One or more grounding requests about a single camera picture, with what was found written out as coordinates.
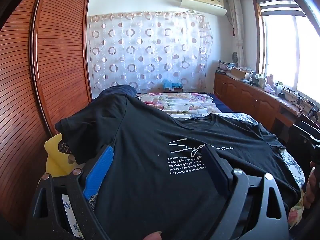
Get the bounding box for wooden slatted wardrobe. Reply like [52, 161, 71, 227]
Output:
[0, 0, 93, 230]

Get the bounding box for folded navy blue cloth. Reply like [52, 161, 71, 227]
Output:
[97, 84, 137, 105]

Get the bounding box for yellow plush toy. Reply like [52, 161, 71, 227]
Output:
[44, 134, 75, 178]

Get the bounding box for cardboard box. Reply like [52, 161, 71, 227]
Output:
[230, 67, 250, 80]

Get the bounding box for sheer curtain with circle print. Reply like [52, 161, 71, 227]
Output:
[87, 11, 214, 95]

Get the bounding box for blue plastic bag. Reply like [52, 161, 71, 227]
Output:
[162, 79, 184, 93]

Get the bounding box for pink floral blanket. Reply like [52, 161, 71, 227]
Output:
[136, 92, 235, 117]

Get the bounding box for person's right hand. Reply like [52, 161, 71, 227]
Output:
[306, 161, 320, 208]

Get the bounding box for black printed t-shirt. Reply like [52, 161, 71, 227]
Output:
[54, 90, 304, 240]

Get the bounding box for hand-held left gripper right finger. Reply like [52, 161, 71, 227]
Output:
[201, 146, 292, 240]

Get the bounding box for person's left hand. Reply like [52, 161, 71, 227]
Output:
[144, 231, 163, 240]

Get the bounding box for cream bedspread with blue flowers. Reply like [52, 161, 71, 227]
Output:
[61, 112, 307, 240]

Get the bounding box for pile of papers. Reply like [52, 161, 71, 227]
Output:
[217, 60, 238, 75]

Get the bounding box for white wall air conditioner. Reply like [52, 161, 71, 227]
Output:
[180, 0, 228, 15]

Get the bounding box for assorted small countertop things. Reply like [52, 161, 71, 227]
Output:
[240, 66, 310, 110]

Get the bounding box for long wooden cabinet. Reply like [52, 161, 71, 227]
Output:
[214, 71, 320, 140]

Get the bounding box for white window curtain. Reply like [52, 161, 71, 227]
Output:
[229, 0, 244, 65]

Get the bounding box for navy blue bed sheet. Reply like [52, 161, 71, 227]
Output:
[207, 94, 235, 113]

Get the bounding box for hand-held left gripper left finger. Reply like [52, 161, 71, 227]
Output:
[25, 145, 114, 240]

